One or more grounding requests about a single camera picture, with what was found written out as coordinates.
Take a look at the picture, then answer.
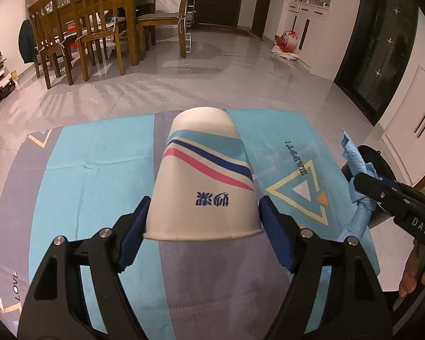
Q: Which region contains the person's right hand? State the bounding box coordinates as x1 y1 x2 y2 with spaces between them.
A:
398 239 425 299

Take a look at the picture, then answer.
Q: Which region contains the white wardrobe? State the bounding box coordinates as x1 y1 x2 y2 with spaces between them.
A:
380 7 425 189

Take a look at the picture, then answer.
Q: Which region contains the wooden dining chair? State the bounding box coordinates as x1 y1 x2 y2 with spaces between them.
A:
27 0 76 90
65 0 127 83

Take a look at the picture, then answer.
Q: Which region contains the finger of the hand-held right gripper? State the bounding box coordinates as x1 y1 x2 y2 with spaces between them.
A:
353 173 409 217

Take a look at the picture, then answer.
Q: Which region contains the striped white paper cup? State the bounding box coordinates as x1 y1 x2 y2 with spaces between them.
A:
143 107 265 242

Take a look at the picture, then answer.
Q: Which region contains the red and white bag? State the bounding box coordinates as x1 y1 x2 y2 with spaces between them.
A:
271 29 300 60

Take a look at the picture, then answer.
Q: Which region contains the white open shelf cabinet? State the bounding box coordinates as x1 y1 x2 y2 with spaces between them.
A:
287 0 336 65

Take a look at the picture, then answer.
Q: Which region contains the dark jacket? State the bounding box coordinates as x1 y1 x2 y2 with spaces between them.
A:
18 19 40 65

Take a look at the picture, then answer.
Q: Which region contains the pile of cardboard boxes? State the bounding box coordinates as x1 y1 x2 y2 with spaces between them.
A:
0 51 21 110

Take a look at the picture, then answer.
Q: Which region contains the wooden chair with grey cushion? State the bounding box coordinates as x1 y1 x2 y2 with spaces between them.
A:
137 0 196 58

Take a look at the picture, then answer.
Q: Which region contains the blue paper towel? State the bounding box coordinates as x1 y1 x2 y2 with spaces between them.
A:
336 129 382 246

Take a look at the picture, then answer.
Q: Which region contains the dark entrance door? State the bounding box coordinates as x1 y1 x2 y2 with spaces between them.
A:
189 0 249 31

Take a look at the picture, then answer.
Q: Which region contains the dark doormat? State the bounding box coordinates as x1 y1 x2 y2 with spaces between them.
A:
215 27 263 40

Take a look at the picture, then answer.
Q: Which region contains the metal shoe rack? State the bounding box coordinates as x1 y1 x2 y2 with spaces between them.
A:
183 0 199 54

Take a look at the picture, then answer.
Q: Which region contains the blue patterned floor mat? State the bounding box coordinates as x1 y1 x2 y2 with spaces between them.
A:
0 108 382 340

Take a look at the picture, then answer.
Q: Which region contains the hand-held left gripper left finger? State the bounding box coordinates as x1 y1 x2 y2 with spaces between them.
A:
18 195 153 340

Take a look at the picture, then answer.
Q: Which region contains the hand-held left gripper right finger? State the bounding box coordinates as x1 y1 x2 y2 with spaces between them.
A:
258 195 392 340

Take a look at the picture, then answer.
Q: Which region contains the black glass cabinet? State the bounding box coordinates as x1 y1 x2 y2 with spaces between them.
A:
334 0 421 127

